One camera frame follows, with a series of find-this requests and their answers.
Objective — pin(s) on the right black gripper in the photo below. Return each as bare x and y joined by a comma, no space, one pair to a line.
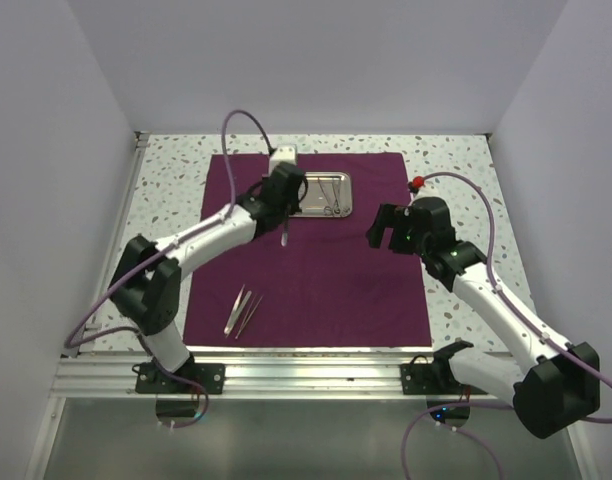
390,216

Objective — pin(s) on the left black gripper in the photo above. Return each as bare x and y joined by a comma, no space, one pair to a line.
295,206

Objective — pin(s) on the steel scalpel handle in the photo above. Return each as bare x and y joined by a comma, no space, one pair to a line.
285,230

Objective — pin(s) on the purple cloth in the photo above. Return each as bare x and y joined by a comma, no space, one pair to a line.
327,287

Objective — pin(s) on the wide steel tweezers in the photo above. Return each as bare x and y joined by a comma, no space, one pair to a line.
237,309

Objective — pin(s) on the thin pointed steel tweezers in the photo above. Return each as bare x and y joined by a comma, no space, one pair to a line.
248,312

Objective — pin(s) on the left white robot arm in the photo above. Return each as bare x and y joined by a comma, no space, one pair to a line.
147,281

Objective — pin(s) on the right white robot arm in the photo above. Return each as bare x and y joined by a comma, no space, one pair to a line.
549,382

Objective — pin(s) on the steel instrument tray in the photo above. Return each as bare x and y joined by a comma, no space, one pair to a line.
311,201

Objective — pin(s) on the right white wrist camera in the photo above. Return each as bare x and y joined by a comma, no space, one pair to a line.
420,188

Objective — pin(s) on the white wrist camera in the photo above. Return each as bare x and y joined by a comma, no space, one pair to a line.
283,153
420,188

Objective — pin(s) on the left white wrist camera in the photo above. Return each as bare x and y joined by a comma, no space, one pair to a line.
283,153

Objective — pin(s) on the steel ring-handled scissors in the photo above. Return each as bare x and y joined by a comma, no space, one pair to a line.
330,205

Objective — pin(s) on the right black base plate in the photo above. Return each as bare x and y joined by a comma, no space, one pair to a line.
431,378

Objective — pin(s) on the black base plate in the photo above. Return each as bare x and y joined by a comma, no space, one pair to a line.
431,378
188,379

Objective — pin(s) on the aluminium left side rail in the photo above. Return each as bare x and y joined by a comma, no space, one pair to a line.
121,204

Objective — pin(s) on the aluminium rail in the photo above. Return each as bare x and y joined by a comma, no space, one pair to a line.
121,204
281,376

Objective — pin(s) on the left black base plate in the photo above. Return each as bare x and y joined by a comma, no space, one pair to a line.
188,379

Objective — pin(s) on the aluminium front rail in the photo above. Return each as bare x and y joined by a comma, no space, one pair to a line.
281,376

